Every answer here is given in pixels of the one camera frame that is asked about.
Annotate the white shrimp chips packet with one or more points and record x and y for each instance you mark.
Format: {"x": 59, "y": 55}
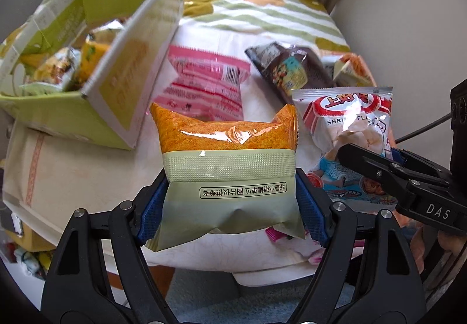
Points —
{"x": 339, "y": 119}

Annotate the green cardboard box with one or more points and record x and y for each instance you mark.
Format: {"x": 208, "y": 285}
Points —
{"x": 109, "y": 105}

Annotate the brown snack packet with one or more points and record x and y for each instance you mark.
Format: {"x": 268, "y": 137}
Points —
{"x": 292, "y": 68}

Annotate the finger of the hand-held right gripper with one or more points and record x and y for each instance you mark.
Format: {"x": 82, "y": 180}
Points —
{"x": 368, "y": 167}
{"x": 427, "y": 167}

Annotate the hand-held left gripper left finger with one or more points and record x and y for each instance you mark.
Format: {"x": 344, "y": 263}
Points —
{"x": 155, "y": 208}

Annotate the beige cloth with orange stripe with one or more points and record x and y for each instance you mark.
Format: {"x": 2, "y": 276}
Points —
{"x": 73, "y": 178}

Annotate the person's right hand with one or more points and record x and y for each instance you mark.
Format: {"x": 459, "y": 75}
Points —
{"x": 452, "y": 242}

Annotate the cream triangular snack packet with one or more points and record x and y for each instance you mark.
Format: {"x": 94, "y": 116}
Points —
{"x": 344, "y": 74}

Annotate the pink snack packet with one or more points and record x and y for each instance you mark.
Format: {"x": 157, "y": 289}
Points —
{"x": 208, "y": 86}

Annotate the yellow carton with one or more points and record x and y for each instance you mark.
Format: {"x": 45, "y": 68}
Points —
{"x": 25, "y": 240}

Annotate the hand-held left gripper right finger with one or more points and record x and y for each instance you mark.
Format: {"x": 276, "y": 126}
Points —
{"x": 310, "y": 208}

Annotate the pile of assorted snack packets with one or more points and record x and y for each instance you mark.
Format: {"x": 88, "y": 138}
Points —
{"x": 62, "y": 64}

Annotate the striped floral blanket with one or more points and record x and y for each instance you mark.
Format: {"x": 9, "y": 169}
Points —
{"x": 255, "y": 6}

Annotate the orange and green snack packet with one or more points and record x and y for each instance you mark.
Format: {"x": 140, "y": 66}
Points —
{"x": 226, "y": 178}

